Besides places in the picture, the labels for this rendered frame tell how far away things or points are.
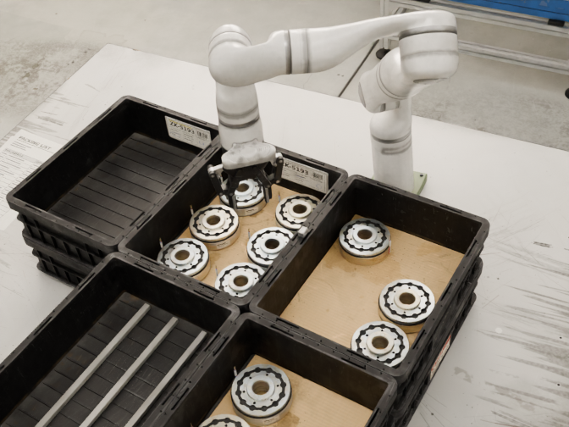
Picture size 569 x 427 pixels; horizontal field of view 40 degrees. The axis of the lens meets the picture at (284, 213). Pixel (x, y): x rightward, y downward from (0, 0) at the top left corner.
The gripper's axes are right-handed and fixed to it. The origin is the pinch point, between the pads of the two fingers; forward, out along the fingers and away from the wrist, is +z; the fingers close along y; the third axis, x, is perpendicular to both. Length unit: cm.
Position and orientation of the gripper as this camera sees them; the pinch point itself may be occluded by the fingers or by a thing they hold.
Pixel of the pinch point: (250, 197)
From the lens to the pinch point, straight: 145.5
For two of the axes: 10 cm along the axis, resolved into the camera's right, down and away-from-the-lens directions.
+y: -9.7, 2.2, -1.3
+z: 0.7, 7.0, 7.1
